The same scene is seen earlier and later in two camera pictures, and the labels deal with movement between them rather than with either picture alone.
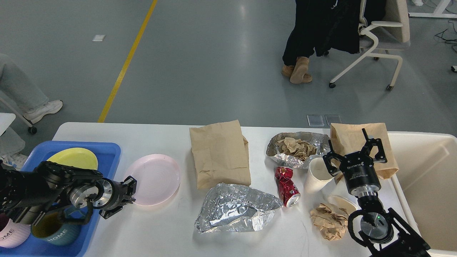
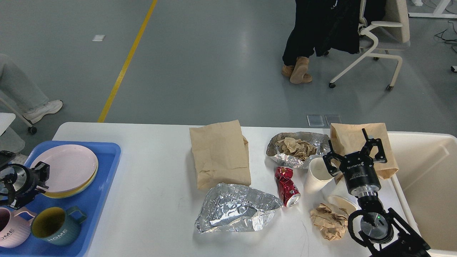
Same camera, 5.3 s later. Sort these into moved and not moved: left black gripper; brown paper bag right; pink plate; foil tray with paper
Moved: left black gripper; pink plate
Not moved: foil tray with paper; brown paper bag right
